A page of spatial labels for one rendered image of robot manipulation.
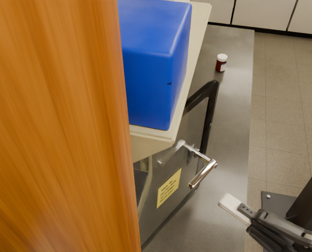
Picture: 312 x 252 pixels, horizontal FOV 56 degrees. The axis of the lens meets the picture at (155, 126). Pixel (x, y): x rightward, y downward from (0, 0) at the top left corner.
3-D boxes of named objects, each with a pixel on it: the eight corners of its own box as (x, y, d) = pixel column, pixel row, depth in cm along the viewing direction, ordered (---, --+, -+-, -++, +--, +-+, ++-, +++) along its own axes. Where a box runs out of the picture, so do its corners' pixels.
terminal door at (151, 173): (119, 271, 69) (93, 176, 40) (196, 187, 85) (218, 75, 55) (122, 273, 69) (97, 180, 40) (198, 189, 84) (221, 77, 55)
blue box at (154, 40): (76, 115, 31) (55, 39, 24) (109, 62, 38) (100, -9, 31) (169, 132, 29) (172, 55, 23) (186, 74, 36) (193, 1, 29)
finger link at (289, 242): (306, 267, 49) (310, 265, 48) (248, 225, 54) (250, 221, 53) (315, 250, 51) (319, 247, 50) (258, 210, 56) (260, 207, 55)
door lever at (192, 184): (173, 179, 63) (174, 172, 62) (199, 153, 68) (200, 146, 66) (193, 193, 61) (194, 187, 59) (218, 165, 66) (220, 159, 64)
